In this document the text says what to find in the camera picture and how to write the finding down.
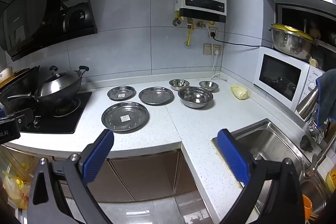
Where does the grey blue towel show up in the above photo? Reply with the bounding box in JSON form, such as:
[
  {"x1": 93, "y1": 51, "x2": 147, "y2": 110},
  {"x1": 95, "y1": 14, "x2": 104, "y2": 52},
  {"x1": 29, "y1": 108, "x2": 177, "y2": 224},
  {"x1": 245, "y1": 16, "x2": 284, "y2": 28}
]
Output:
[{"x1": 315, "y1": 69, "x2": 336, "y2": 129}]

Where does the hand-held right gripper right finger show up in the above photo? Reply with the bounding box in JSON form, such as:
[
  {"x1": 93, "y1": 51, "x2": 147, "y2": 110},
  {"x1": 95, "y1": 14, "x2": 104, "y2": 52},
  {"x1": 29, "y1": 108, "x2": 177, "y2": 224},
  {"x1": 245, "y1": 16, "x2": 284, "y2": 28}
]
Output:
[{"x1": 217, "y1": 128, "x2": 305, "y2": 224}]

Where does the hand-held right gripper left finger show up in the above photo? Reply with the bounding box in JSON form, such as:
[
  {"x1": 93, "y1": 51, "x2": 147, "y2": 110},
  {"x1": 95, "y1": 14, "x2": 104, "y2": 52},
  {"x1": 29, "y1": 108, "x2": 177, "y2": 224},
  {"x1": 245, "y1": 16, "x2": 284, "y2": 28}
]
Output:
[{"x1": 26, "y1": 129, "x2": 115, "y2": 224}]

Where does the large steel bowl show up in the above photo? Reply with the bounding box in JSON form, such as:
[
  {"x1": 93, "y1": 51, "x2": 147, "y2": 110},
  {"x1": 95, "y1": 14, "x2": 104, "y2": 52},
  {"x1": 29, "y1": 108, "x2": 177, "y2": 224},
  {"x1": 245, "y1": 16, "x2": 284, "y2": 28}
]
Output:
[{"x1": 178, "y1": 86, "x2": 214, "y2": 109}]

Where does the yellow oil bottle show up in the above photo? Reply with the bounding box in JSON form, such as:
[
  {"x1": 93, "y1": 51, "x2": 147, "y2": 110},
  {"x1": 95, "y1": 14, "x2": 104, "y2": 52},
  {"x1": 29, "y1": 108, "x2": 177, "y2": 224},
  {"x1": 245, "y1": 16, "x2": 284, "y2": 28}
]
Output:
[{"x1": 2, "y1": 156, "x2": 35, "y2": 210}]

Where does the crumpled foil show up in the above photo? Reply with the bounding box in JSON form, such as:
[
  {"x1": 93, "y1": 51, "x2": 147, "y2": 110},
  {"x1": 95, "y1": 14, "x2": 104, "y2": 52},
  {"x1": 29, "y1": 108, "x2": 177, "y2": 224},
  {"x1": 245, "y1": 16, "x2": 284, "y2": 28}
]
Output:
[{"x1": 307, "y1": 119, "x2": 326, "y2": 144}]

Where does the small steel bowl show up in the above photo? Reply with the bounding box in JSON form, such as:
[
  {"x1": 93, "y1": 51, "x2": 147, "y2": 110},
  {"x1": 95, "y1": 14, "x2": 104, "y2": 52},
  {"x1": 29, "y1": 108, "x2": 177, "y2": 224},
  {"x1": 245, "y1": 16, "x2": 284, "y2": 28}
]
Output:
[
  {"x1": 169, "y1": 79, "x2": 190, "y2": 91},
  {"x1": 199, "y1": 81, "x2": 219, "y2": 93}
]

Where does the big steel mixing basin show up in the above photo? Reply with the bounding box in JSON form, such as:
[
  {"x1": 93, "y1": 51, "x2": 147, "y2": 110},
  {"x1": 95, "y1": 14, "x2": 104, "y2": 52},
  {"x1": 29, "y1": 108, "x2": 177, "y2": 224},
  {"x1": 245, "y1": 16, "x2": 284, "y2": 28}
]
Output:
[{"x1": 270, "y1": 27, "x2": 314, "y2": 61}]

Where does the steel faucet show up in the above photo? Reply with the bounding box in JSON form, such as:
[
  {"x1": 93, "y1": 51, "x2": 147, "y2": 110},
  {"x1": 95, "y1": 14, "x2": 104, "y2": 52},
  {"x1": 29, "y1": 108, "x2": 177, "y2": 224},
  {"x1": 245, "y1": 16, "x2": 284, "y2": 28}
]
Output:
[{"x1": 304, "y1": 132, "x2": 336, "y2": 178}]

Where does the steel sink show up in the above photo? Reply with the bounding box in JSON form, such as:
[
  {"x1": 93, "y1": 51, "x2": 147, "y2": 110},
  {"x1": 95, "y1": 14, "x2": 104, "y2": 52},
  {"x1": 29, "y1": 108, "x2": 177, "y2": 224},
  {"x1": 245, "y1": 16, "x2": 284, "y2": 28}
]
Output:
[{"x1": 212, "y1": 118, "x2": 332, "y2": 214}]

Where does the steel wok lid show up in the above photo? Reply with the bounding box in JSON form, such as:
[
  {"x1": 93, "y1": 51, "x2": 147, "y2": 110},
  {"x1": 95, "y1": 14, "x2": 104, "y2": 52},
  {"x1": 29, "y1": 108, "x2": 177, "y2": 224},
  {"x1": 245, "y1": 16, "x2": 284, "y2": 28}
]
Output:
[{"x1": 37, "y1": 66, "x2": 80, "y2": 97}]

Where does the wide brown cabinet door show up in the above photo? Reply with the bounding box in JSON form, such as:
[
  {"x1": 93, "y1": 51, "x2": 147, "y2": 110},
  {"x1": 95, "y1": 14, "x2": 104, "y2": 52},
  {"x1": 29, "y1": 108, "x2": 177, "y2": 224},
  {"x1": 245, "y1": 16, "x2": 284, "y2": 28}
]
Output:
[{"x1": 106, "y1": 149, "x2": 182, "y2": 203}]

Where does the yellow basin lid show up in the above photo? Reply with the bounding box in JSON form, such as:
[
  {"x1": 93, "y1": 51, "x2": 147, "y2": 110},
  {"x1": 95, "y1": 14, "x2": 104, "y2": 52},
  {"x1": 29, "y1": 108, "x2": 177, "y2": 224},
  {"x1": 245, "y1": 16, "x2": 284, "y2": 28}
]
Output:
[{"x1": 268, "y1": 24, "x2": 314, "y2": 40}]

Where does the black frying pan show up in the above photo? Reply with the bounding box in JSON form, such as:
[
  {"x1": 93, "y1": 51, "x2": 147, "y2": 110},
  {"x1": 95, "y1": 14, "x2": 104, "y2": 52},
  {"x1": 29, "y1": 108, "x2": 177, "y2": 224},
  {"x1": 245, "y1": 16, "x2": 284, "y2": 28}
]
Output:
[{"x1": 0, "y1": 90, "x2": 38, "y2": 113}]

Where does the plain steel plate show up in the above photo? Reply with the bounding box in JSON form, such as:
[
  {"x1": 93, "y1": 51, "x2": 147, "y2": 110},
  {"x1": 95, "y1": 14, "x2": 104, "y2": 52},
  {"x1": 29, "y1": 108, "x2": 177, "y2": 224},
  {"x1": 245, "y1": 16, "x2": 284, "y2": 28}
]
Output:
[{"x1": 138, "y1": 86, "x2": 174, "y2": 106}]

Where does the small steel plate with sticker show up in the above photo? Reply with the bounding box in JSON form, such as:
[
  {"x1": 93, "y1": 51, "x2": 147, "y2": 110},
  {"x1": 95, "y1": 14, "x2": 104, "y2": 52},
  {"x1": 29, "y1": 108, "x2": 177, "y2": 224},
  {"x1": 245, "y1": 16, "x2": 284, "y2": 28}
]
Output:
[{"x1": 107, "y1": 85, "x2": 137, "y2": 101}]

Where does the orange cup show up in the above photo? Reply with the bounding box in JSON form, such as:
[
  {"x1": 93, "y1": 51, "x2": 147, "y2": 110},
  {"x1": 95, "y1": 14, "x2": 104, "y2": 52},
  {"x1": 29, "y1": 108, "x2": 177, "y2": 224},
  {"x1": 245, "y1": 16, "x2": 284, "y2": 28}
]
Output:
[{"x1": 302, "y1": 194, "x2": 314, "y2": 220}]

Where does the black glass gas stove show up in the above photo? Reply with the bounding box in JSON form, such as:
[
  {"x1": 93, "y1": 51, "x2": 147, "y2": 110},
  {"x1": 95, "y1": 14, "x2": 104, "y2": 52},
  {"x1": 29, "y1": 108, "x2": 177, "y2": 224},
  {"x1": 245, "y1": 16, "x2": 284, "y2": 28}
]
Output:
[{"x1": 18, "y1": 91, "x2": 93, "y2": 135}]

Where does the black power cable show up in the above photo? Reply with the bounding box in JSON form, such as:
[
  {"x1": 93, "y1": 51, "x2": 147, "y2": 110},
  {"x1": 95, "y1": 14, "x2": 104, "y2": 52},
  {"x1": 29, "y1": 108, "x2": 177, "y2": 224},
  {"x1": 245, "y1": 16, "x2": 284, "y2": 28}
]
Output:
[{"x1": 213, "y1": 35, "x2": 263, "y2": 47}]

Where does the large steel plate with sticker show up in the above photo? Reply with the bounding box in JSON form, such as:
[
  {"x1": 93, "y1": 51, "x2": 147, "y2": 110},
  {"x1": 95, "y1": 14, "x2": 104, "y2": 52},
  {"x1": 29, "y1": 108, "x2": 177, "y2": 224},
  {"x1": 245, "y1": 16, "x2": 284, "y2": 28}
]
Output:
[{"x1": 101, "y1": 102, "x2": 150, "y2": 132}]

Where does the yellow gas hose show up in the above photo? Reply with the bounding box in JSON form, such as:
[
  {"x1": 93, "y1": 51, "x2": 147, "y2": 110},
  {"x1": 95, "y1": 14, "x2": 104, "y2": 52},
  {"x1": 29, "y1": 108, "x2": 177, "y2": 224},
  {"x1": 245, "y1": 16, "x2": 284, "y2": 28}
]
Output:
[{"x1": 185, "y1": 22, "x2": 194, "y2": 47}]

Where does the black wok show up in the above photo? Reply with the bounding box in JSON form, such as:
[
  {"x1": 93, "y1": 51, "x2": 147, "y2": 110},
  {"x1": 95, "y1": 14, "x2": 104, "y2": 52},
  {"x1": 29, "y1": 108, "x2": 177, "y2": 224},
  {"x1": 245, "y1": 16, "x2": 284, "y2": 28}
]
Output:
[{"x1": 34, "y1": 66, "x2": 90, "y2": 110}]

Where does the white microwave oven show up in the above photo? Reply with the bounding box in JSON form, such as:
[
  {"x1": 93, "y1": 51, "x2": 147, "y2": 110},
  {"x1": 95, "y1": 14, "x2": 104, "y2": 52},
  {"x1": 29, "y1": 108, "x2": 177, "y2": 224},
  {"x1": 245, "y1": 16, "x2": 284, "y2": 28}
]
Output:
[{"x1": 253, "y1": 47, "x2": 326, "y2": 113}]

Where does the white power cable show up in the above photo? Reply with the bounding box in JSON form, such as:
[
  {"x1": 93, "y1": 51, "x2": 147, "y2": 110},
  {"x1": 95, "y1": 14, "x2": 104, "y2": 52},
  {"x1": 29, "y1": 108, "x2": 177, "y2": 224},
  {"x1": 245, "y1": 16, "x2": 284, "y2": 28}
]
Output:
[{"x1": 211, "y1": 54, "x2": 228, "y2": 82}]

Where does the steel kettle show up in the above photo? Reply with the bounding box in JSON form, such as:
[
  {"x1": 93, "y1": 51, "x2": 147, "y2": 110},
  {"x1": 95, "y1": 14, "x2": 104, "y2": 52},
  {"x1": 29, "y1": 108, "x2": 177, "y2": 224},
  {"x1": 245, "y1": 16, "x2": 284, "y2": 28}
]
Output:
[{"x1": 295, "y1": 85, "x2": 322, "y2": 121}]

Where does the dark steel wool scrubber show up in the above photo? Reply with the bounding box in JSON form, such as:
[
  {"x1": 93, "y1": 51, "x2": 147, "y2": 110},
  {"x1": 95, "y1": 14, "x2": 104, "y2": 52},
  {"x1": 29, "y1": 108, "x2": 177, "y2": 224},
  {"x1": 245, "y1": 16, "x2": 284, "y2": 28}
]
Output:
[{"x1": 300, "y1": 135, "x2": 314, "y2": 152}]

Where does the black range hood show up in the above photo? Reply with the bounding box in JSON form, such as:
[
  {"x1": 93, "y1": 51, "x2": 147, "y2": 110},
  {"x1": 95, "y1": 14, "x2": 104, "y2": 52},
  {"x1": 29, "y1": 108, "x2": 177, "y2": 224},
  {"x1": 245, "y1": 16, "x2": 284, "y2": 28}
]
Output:
[{"x1": 0, "y1": 0, "x2": 98, "y2": 62}]

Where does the double wall outlet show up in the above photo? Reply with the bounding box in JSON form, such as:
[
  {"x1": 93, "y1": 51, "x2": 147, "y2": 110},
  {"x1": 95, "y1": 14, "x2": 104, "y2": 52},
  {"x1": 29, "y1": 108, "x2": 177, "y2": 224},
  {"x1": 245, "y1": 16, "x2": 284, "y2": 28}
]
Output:
[{"x1": 203, "y1": 43, "x2": 222, "y2": 56}]

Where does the narrow brown cabinet door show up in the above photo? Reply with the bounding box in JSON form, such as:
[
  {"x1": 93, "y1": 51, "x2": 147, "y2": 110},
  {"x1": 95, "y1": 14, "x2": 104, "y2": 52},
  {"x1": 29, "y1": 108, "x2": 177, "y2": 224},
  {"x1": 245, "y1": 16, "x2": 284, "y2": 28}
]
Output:
[{"x1": 173, "y1": 151, "x2": 200, "y2": 197}]

